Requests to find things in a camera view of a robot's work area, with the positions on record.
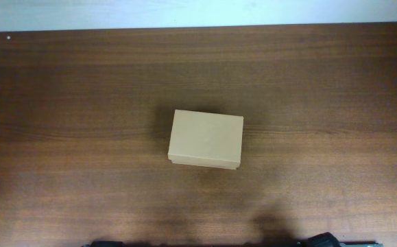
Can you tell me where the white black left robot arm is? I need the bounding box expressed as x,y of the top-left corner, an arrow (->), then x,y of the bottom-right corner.
82,240 -> 125,247

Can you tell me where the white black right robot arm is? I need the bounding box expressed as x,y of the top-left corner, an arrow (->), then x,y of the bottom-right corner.
302,232 -> 341,247

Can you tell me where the brown cardboard box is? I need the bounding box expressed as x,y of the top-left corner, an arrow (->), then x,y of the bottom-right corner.
167,110 -> 243,170

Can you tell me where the black aluminium frame rail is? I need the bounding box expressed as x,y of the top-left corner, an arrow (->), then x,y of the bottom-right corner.
339,242 -> 384,247

